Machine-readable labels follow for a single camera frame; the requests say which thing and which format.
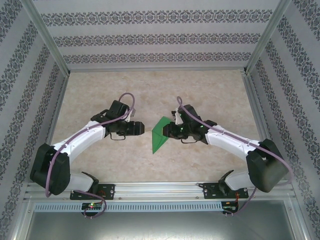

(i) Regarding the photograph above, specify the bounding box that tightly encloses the grey metal sheet panel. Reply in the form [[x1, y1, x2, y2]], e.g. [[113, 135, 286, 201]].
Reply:
[[23, 211, 307, 240]]

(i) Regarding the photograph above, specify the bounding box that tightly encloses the left small circuit board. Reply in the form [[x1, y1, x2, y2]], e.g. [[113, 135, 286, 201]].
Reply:
[[81, 202, 103, 210]]

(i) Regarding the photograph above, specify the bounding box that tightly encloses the long aluminium mounting rail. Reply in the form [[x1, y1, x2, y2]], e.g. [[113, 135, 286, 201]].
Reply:
[[23, 181, 293, 201]]

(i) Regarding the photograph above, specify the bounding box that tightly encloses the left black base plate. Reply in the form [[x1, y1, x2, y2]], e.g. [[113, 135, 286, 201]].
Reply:
[[69, 183, 116, 201]]

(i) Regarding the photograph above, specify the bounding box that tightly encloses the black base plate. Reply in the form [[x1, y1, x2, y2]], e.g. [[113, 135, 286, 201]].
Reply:
[[202, 182, 248, 200], [69, 183, 116, 201]]

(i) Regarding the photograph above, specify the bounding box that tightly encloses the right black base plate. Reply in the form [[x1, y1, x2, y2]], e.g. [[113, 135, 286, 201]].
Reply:
[[202, 182, 248, 200]]

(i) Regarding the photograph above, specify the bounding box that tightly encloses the aluminium side rail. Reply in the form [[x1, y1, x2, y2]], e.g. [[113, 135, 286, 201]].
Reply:
[[241, 72, 285, 181], [33, 72, 72, 183]]

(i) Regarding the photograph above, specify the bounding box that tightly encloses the slotted grey cable duct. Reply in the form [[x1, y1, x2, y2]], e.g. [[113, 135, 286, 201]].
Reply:
[[33, 201, 223, 212]]

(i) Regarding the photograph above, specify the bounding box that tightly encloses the aluminium frame post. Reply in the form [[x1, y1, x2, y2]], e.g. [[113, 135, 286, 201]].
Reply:
[[242, 0, 293, 76], [19, 0, 71, 77]]

